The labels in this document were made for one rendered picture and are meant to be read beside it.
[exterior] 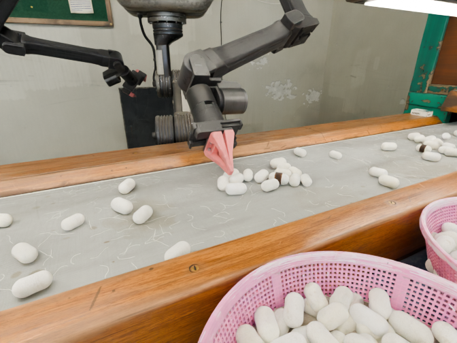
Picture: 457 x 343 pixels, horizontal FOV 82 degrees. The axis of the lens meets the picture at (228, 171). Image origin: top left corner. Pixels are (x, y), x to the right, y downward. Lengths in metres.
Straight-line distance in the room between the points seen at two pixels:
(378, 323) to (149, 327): 0.20
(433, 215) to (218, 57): 0.49
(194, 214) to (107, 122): 2.18
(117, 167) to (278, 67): 2.46
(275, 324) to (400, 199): 0.29
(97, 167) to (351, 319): 0.49
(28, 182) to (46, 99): 2.00
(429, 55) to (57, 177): 1.27
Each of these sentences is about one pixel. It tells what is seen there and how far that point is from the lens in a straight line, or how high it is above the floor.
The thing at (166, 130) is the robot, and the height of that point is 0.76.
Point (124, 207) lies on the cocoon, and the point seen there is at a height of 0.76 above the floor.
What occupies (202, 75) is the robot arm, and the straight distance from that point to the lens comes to 0.57.
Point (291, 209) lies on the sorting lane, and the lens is 0.43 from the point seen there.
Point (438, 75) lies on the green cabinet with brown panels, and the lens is 1.32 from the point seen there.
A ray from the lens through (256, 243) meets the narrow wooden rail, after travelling 0.31.
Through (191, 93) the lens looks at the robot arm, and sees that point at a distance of 0.57.
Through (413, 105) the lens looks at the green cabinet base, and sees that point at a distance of 1.34.
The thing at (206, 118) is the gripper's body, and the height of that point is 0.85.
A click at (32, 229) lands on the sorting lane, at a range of 0.46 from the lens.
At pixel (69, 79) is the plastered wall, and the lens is 2.52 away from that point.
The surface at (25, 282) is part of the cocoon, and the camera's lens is 0.34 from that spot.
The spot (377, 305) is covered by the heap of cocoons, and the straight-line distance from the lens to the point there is 0.31.
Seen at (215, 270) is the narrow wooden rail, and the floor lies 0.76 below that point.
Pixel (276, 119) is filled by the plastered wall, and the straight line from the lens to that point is 2.95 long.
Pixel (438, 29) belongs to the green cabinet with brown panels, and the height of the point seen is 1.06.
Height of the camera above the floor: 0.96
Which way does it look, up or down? 23 degrees down
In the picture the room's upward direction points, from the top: straight up
